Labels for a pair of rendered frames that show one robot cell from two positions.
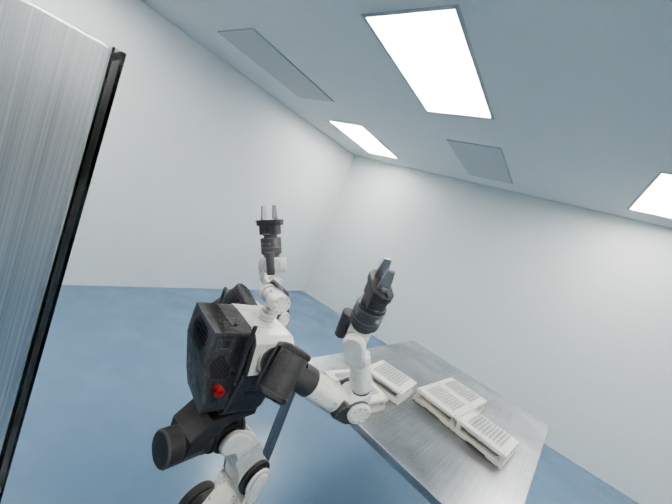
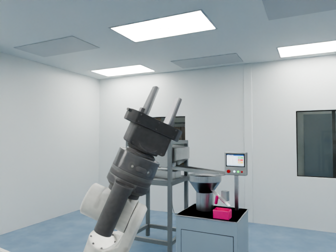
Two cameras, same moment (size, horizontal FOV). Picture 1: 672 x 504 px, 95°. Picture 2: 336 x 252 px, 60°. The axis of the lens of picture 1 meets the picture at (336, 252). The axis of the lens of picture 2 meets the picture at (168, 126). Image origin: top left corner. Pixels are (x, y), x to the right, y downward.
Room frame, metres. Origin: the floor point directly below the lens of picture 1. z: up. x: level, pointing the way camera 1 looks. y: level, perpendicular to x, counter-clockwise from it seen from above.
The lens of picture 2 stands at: (0.88, 0.45, 1.55)
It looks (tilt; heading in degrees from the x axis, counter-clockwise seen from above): 2 degrees up; 261
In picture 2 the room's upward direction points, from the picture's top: straight up
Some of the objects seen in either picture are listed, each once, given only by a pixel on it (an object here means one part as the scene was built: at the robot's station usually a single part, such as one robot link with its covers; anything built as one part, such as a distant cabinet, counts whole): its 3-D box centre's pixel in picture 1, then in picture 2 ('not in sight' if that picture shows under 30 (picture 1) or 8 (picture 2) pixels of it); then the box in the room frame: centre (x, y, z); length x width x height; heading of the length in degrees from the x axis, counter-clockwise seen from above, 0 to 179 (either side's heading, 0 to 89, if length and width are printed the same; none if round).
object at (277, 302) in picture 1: (273, 301); not in sight; (1.01, 0.14, 1.36); 0.10 x 0.07 x 0.09; 42
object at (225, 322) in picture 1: (237, 353); not in sight; (0.98, 0.19, 1.16); 0.34 x 0.30 x 0.36; 42
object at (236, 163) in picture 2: not in sight; (236, 181); (-0.35, -2.52, 1.07); 0.23 x 0.10 x 0.62; 145
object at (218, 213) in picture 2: not in sight; (222, 213); (-0.10, -2.28, 0.80); 0.16 x 0.12 x 0.09; 145
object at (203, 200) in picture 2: not in sight; (210, 192); (-0.09, -2.60, 0.95); 0.49 x 0.36 x 0.38; 145
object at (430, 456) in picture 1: (435, 399); not in sight; (1.79, -0.89, 0.88); 1.50 x 1.10 x 0.04; 141
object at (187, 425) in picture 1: (205, 426); not in sight; (0.95, 0.20, 0.89); 0.28 x 0.13 x 0.18; 143
